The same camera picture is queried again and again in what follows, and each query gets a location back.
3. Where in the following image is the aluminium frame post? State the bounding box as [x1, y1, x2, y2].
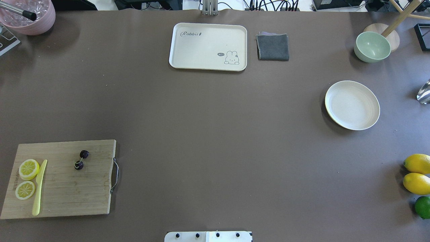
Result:
[201, 0, 218, 16]

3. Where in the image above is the wooden stand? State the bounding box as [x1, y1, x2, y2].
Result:
[364, 0, 429, 52]

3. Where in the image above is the whole lemon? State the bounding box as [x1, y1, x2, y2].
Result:
[403, 173, 430, 196]
[403, 154, 430, 174]

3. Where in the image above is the white cup rack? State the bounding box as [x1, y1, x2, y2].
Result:
[0, 24, 20, 56]

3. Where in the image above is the black frame box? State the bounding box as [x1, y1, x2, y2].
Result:
[414, 23, 430, 52]

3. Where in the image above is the dark red cherry pair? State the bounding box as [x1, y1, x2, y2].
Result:
[74, 150, 89, 170]

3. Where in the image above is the metal scoop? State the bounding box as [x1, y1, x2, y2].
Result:
[416, 80, 430, 105]

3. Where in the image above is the pink bowl with ice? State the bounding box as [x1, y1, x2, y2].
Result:
[0, 0, 56, 35]

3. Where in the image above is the cream round plate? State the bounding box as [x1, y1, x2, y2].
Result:
[324, 81, 381, 131]

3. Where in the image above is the metal rod black tip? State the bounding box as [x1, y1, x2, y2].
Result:
[0, 1, 37, 21]

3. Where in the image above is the cream rabbit tray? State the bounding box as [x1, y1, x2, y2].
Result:
[169, 23, 248, 72]

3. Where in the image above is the grey folded cloth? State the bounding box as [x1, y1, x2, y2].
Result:
[256, 32, 289, 62]

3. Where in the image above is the yellow plastic knife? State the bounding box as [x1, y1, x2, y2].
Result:
[31, 159, 48, 216]

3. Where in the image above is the green bowl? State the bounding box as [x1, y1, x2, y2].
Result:
[354, 32, 391, 63]

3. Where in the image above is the bamboo cutting board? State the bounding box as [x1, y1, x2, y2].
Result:
[1, 139, 116, 219]

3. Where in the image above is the upper whole lemon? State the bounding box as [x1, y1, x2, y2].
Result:
[403, 154, 430, 174]

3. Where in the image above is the lower lemon slice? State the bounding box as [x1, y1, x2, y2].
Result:
[15, 180, 36, 200]

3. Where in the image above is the green lime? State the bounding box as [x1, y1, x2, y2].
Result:
[414, 196, 430, 219]

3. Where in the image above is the lemon slice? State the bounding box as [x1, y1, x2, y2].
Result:
[15, 180, 36, 200]
[18, 159, 40, 181]

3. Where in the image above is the lower whole lemon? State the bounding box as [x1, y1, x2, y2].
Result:
[403, 173, 430, 196]

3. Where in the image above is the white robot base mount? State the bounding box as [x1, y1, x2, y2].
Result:
[164, 230, 253, 242]

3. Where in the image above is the upper lemon slice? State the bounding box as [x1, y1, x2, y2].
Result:
[18, 159, 40, 181]

